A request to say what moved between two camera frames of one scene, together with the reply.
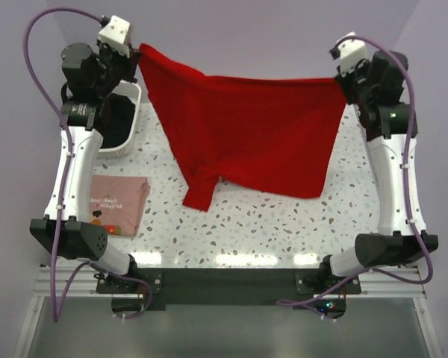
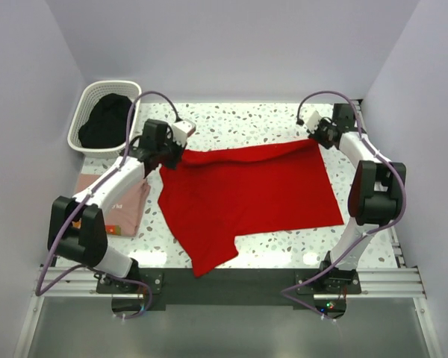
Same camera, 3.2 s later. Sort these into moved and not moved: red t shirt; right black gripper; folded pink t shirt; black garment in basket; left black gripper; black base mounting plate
Moved: red t shirt; right black gripper; left black gripper
Not moved: folded pink t shirt; black garment in basket; black base mounting plate
